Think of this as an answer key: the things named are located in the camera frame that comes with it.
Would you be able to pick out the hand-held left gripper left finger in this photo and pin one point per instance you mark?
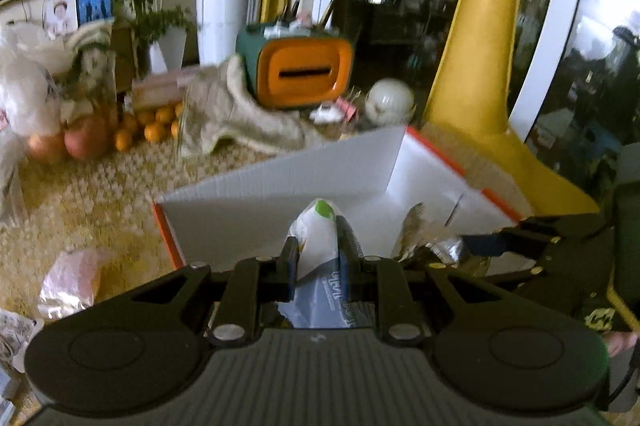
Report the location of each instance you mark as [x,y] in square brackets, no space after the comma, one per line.
[293,273]

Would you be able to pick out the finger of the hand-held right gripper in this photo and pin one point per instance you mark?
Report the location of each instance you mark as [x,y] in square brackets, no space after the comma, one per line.
[555,276]
[482,245]

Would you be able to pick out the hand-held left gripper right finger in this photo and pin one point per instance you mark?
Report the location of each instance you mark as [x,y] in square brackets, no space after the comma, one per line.
[344,266]

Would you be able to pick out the orange cardboard shoebox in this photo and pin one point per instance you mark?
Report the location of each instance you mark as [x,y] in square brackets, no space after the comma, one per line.
[280,191]

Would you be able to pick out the pink snack packet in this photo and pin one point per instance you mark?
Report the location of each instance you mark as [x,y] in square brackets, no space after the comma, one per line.
[75,277]

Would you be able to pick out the person's right hand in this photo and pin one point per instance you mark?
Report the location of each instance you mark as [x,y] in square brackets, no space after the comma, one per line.
[621,343]

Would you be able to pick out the yellow giraffe figure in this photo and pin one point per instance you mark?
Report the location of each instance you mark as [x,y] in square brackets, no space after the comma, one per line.
[470,96]

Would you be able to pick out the small white black object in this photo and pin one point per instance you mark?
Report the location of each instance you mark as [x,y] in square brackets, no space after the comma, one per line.
[325,114]

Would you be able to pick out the pink binder clip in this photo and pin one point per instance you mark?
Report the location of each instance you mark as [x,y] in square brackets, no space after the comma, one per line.
[350,106]

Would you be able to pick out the beige crumpled cloth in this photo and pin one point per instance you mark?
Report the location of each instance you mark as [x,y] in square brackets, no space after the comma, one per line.
[235,116]

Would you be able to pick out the white round ball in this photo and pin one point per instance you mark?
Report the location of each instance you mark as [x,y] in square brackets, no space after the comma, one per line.
[389,102]

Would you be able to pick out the green orange tissue box organizer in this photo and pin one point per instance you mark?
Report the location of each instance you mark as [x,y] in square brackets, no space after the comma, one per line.
[300,71]

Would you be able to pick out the pile of oranges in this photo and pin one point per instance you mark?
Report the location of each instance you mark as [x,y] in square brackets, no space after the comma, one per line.
[150,129]

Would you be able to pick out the pale pink flat box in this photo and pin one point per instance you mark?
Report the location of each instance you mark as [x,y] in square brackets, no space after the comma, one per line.
[160,89]

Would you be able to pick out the makeup brush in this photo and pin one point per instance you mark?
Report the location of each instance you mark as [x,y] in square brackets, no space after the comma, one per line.
[334,1]

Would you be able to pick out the glass vase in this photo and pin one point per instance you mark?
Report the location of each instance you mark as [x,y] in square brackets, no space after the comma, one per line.
[95,81]

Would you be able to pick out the yellowish red apple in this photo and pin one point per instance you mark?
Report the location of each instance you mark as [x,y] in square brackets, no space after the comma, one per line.
[46,147]

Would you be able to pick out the white printed wrapper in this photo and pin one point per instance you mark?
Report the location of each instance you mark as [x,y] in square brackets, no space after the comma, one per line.
[20,338]

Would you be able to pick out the clear plastic bag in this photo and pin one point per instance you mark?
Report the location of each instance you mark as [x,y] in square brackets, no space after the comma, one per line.
[10,186]

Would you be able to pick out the white striped cloth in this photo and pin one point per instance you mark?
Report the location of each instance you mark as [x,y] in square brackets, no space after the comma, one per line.
[90,37]

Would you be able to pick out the white plastic bag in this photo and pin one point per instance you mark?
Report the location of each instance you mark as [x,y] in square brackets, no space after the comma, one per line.
[25,91]

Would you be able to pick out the blue photo card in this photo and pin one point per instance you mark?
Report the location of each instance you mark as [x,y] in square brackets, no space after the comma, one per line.
[94,2]

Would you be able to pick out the portrait photo card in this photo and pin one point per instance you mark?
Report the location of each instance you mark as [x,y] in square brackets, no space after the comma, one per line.
[60,16]

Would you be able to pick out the white window frame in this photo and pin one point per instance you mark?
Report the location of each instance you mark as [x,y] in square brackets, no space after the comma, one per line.
[550,21]

